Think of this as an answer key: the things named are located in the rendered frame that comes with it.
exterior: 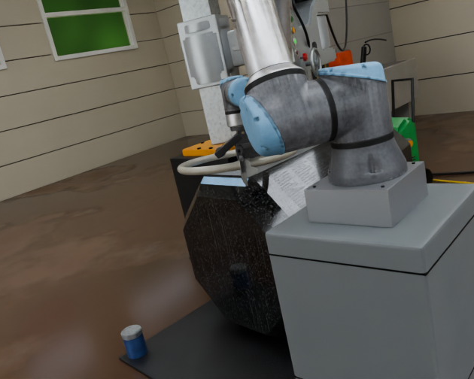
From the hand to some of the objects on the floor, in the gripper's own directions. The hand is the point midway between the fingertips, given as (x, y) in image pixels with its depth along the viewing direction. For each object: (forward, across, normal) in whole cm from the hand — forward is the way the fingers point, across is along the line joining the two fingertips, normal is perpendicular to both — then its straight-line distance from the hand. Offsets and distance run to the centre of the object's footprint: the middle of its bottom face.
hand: (244, 181), depth 175 cm
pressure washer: (+71, +202, -134) cm, 253 cm away
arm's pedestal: (+86, -51, -32) cm, 105 cm away
